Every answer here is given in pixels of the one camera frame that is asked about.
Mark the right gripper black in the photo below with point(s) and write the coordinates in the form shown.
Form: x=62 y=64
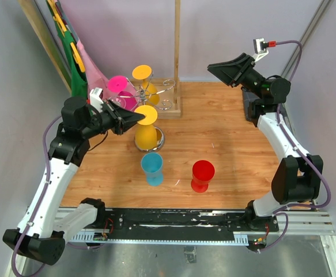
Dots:
x=233 y=72

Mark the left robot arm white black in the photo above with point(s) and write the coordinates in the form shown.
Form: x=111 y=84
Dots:
x=39 y=236

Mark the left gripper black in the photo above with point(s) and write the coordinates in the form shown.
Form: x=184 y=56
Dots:
x=122 y=119

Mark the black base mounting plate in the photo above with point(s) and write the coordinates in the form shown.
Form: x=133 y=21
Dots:
x=192 y=226

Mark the red plastic wine glass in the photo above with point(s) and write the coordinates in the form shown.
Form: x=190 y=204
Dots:
x=202 y=173

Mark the clear wine glass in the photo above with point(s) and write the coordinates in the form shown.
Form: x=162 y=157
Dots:
x=118 y=101

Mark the dark grey folded cloth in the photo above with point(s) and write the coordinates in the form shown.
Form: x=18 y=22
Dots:
x=247 y=98

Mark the yellow wine glass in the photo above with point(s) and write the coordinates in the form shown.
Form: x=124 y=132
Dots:
x=144 y=73
x=146 y=135

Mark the pink plastic wine glass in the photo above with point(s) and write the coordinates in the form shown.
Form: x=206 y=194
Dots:
x=122 y=87

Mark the yellow wine glass back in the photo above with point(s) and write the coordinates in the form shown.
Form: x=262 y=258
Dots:
x=144 y=73

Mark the yellow clothes hanger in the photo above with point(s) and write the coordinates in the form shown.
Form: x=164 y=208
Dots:
x=63 y=27

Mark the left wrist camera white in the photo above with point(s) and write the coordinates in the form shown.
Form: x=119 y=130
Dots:
x=96 y=99

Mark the wooden clothes stand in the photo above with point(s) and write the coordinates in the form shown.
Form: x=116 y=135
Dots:
x=38 y=23

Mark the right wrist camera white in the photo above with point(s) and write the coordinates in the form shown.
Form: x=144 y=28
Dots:
x=260 y=48

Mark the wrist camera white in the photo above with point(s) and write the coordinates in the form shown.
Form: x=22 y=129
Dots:
x=96 y=99
x=260 y=48

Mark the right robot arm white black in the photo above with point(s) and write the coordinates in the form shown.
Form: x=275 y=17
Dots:
x=297 y=179

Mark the blue plastic wine glass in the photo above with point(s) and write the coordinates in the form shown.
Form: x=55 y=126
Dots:
x=152 y=165

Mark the chrome wine glass rack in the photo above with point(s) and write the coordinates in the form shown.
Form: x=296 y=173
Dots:
x=161 y=106

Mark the pink shirt on hanger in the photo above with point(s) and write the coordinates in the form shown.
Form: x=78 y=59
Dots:
x=94 y=76

